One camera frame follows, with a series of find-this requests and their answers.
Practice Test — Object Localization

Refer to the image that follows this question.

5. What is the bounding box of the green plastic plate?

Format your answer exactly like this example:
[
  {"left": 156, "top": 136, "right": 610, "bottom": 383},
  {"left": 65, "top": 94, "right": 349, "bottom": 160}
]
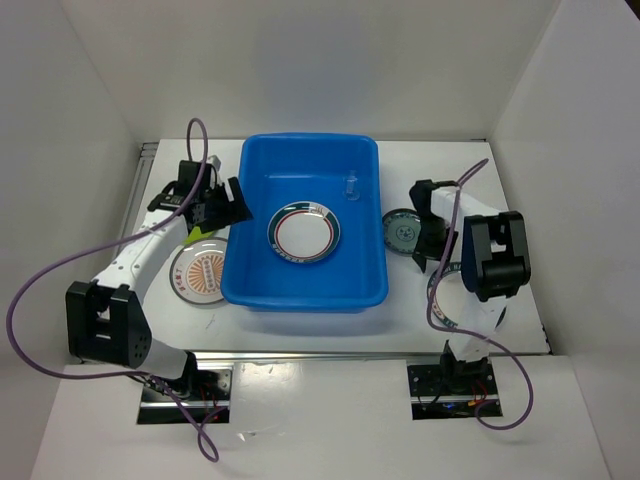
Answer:
[{"left": 183, "top": 227, "right": 216, "bottom": 246}]

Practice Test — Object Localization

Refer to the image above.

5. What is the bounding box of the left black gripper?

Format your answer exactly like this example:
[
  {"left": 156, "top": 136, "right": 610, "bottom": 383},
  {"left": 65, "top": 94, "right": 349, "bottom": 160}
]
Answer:
[{"left": 199, "top": 177, "right": 252, "bottom": 234}]

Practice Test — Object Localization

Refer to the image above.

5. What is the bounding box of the blue plastic bin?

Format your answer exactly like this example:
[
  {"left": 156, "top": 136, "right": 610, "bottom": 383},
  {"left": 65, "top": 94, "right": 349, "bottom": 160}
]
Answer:
[{"left": 221, "top": 133, "right": 389, "bottom": 312}]

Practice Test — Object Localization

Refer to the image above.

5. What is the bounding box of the green red rimmed plate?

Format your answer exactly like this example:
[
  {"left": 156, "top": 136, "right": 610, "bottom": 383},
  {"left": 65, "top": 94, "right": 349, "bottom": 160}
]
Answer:
[{"left": 267, "top": 201, "right": 341, "bottom": 264}]

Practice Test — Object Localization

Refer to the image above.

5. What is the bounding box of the small blue patterned plate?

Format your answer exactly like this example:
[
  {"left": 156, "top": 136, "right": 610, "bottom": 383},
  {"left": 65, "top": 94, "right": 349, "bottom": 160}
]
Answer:
[{"left": 382, "top": 208, "right": 421, "bottom": 256}]

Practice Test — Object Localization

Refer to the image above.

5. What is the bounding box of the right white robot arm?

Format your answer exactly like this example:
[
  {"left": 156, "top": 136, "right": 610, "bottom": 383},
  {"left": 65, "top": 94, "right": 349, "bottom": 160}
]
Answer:
[{"left": 409, "top": 180, "right": 531, "bottom": 393}]

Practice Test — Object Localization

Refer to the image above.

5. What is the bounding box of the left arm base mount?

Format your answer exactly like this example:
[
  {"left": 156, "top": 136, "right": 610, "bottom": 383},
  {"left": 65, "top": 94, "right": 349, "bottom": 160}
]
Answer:
[{"left": 136, "top": 364, "right": 233, "bottom": 425}]

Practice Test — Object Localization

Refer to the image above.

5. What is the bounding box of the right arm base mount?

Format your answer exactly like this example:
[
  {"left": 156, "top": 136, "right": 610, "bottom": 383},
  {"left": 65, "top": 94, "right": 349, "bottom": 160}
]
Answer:
[{"left": 406, "top": 363, "right": 503, "bottom": 421}]

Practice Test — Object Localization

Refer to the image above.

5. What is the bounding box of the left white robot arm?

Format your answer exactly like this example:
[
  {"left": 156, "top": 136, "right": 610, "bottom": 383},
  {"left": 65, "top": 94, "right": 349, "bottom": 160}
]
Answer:
[{"left": 65, "top": 156, "right": 252, "bottom": 400}]

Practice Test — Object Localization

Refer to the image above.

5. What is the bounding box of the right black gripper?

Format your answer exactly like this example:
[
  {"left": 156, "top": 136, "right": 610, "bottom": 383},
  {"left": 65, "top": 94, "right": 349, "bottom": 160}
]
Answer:
[{"left": 413, "top": 214, "right": 461, "bottom": 273}]

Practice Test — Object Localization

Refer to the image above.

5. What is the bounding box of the orange sunburst pattern plate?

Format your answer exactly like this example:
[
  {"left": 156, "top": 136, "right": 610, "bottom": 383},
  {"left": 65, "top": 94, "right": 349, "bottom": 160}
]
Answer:
[{"left": 169, "top": 237, "right": 228, "bottom": 306}]

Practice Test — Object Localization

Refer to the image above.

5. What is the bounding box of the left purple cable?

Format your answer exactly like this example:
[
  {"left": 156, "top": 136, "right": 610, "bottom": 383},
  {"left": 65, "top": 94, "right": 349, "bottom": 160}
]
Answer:
[{"left": 5, "top": 117, "right": 222, "bottom": 462}]

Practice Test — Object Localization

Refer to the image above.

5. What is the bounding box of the dark green lettered plate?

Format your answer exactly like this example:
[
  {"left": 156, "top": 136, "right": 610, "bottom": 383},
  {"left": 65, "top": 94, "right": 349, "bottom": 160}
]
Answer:
[{"left": 426, "top": 262, "right": 507, "bottom": 333}]

